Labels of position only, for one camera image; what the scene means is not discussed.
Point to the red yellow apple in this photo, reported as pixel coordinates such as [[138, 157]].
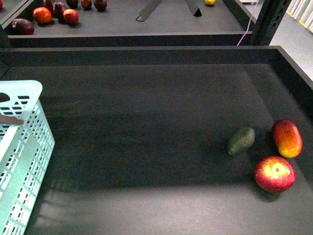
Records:
[[274, 174]]

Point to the light blue plastic basket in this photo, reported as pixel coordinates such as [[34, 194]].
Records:
[[25, 151]]

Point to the brown basket handle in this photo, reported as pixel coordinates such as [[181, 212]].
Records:
[[11, 120]]

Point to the small red apple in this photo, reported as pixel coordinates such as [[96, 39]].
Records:
[[71, 16]]

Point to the dark green avocado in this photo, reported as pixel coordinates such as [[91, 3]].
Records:
[[241, 141]]

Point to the dark red fruit back right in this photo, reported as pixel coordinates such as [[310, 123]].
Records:
[[100, 5]]

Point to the yellow lemon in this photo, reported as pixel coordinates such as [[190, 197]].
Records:
[[209, 2]]

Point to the red orange mango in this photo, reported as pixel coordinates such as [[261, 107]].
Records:
[[287, 138]]

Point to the small dark red fruit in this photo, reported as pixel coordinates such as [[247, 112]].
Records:
[[73, 4]]

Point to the dark purple fruit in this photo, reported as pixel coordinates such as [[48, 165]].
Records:
[[58, 10], [49, 5], [23, 27]]

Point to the orange tomato fruit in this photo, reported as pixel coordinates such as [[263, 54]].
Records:
[[42, 15]]

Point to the dark purple fruit middle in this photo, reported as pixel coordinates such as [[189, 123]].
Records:
[[49, 5]]

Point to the dark purple fruit front left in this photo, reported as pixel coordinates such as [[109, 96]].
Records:
[[23, 27]]

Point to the black slotted shelf post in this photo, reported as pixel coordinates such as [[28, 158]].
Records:
[[269, 18]]

